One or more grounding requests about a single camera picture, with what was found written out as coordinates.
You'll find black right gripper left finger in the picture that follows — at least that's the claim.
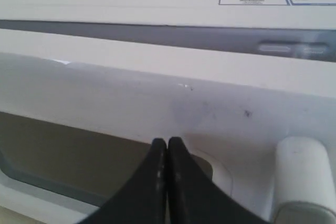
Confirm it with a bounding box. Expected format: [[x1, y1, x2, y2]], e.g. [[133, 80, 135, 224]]
[[86, 138, 166, 223]]

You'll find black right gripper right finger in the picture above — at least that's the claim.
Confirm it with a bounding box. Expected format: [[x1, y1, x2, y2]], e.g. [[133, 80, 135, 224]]
[[167, 137, 263, 223]]

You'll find white microwave oven body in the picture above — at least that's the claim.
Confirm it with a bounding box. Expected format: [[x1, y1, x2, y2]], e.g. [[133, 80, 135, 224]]
[[1, 0, 335, 62]]

